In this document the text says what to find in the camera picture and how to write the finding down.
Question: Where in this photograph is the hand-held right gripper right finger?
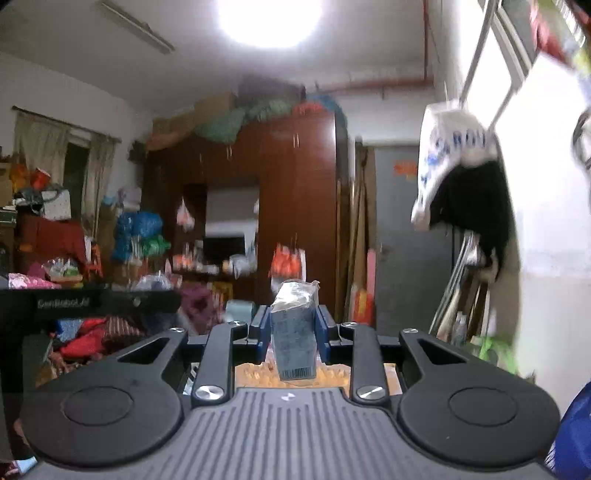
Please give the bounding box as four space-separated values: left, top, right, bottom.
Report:
315 307 469 403

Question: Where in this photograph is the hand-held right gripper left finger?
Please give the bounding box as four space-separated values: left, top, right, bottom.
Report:
117 307 271 407

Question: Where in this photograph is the red patterned tall package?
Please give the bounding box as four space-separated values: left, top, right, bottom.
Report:
350 248 378 325

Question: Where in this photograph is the orange and white plastic bag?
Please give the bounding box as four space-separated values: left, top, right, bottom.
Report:
269 244 306 283

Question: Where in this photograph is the blue sack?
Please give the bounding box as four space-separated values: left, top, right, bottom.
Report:
113 211 165 265

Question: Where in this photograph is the pink hanging plastic bag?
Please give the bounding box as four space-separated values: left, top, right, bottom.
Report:
176 198 195 232

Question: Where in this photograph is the grey door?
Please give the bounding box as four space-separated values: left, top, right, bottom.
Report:
373 145 459 334

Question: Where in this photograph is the folded metal rack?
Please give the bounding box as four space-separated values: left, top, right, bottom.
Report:
428 230 483 344

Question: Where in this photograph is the brown wooden wardrobe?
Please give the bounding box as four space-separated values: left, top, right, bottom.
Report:
142 112 350 319

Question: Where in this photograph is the pale window curtain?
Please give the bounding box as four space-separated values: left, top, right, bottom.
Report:
13 110 117 224

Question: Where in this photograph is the white and black hoodie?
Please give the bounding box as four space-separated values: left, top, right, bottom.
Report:
410 98 523 283

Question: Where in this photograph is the green bundle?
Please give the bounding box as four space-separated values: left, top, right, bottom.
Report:
194 98 297 142

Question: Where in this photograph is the blue shopping bag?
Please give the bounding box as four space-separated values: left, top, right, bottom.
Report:
546 382 591 480

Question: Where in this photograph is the fluorescent tube fixture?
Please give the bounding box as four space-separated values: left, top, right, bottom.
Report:
96 0 176 54

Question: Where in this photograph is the round ceiling light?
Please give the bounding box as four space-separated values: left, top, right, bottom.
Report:
217 0 324 49

